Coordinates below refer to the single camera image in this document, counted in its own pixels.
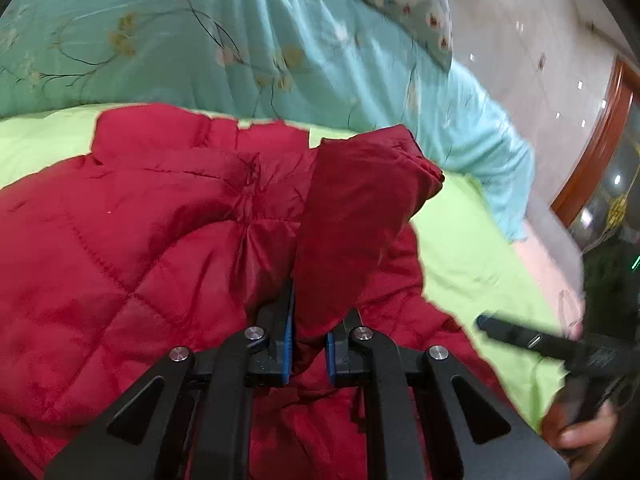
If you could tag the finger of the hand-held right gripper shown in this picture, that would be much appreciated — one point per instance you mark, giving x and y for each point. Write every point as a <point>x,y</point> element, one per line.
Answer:
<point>520,337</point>

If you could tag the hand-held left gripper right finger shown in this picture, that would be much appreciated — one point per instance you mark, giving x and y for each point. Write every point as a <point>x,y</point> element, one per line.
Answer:
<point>330,355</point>

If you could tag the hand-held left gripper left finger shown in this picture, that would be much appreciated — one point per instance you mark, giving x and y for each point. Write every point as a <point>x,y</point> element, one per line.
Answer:
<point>287,345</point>

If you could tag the red quilted jacket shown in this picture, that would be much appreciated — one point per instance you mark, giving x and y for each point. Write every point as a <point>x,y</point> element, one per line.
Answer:
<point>165,240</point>

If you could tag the person's right hand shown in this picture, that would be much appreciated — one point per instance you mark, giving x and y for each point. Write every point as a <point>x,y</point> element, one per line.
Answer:
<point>580,435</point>

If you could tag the pink bed sheet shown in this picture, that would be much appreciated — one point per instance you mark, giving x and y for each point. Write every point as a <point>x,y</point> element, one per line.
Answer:
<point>550,255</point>

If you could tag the light green bed sheet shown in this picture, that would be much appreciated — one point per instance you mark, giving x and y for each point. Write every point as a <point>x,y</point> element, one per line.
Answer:
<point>465,255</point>

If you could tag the glass door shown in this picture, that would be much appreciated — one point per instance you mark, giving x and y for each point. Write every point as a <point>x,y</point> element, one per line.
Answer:
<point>617,190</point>

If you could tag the teal floral quilt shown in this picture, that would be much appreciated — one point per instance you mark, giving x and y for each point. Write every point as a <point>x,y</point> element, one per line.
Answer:
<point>310,50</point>

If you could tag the wooden door frame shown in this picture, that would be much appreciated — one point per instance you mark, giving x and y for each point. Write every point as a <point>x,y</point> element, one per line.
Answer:
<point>595,135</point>

